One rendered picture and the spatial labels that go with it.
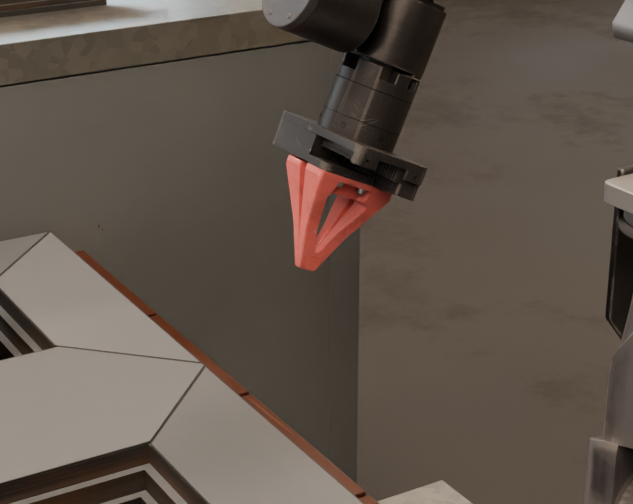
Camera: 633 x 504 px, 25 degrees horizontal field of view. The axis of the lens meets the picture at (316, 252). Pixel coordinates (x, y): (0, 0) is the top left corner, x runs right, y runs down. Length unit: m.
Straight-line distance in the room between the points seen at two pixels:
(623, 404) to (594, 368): 2.61
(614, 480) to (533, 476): 2.20
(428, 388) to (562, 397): 0.27
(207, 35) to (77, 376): 0.47
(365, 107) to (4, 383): 0.37
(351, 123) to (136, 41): 0.50
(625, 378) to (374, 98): 0.53
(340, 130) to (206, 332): 0.64
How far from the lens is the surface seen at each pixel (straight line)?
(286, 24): 0.96
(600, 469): 0.51
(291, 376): 1.69
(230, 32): 1.51
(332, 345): 1.71
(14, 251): 1.41
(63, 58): 1.44
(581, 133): 4.62
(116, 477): 1.06
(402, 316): 3.30
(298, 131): 1.03
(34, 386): 1.15
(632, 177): 1.08
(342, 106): 1.01
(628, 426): 0.51
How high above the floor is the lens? 1.40
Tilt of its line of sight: 23 degrees down
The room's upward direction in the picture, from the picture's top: straight up
